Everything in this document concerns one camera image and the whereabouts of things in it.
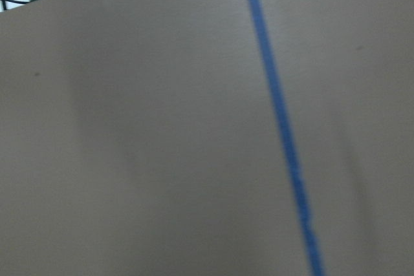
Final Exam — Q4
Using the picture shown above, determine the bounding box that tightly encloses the blue tape line right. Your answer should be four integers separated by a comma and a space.
247, 0, 326, 276

